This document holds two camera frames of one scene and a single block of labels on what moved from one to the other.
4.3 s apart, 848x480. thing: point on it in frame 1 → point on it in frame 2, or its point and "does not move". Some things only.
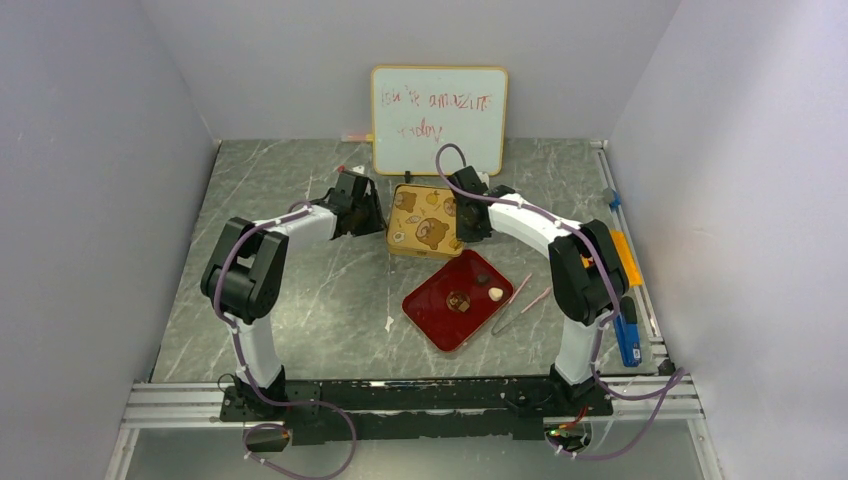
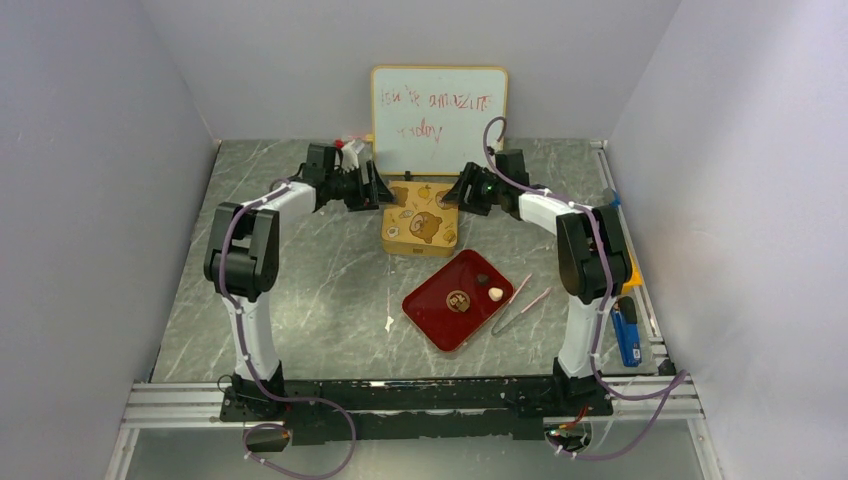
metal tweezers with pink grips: [494, 330] does not move
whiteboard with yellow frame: [415, 110] does not move
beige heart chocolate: [495, 293] does not move
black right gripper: [468, 220] → [467, 185]
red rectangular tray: [460, 301] does not move
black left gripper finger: [377, 222] → [383, 191]
